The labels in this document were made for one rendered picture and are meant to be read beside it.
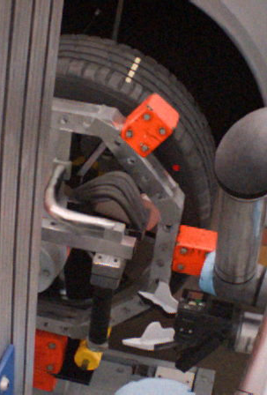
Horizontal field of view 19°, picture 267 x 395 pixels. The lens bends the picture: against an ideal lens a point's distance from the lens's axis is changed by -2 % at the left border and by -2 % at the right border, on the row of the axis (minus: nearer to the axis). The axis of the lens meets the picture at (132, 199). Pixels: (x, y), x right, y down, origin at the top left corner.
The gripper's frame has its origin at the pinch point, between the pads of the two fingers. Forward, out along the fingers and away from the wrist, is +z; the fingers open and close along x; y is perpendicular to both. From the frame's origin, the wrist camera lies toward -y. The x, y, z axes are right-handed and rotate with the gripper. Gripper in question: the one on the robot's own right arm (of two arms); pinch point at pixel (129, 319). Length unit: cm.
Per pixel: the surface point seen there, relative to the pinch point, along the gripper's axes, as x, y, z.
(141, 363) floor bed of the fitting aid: -73, -78, 1
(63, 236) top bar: -1.9, 13.9, 13.7
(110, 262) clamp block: 0.1, 12.0, 4.6
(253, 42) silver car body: -58, 37, -13
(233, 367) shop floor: -89, -85, -29
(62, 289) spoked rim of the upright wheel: -30.7, -20.7, 19.3
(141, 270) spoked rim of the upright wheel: -30.9, -10.7, 1.9
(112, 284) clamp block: 1.2, 8.2, 3.7
